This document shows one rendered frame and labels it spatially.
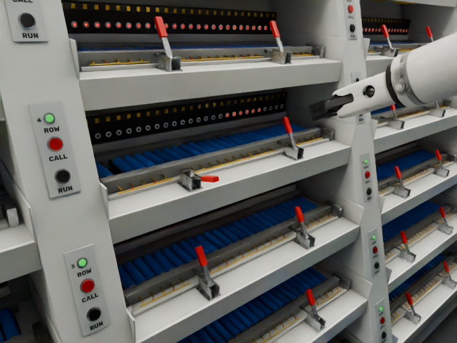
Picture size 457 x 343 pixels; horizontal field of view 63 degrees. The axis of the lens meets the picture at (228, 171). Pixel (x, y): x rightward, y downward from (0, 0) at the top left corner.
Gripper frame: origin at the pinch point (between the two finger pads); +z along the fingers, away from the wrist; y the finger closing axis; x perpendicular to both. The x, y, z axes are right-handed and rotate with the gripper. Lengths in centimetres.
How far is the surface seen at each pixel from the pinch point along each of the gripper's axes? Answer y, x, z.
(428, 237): 61, -46, 19
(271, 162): -6.9, -7.4, 11.1
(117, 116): -32.1, 8.3, 21.2
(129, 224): -39.5, -10.5, 9.7
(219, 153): -16.7, -3.0, 14.1
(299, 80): 3.4, 7.9, 7.2
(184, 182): -27.8, -6.6, 10.8
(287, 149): -1.1, -5.6, 11.4
